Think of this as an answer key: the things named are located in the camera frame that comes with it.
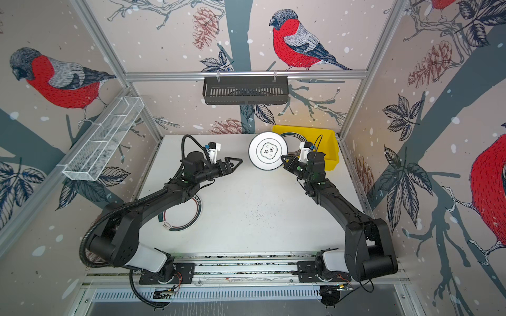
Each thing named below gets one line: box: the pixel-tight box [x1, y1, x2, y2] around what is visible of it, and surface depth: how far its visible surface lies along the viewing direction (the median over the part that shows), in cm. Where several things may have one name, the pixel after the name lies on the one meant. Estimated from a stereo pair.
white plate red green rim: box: [158, 193, 203, 232], surface depth 87 cm
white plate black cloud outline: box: [248, 131, 288, 172], surface depth 87 cm
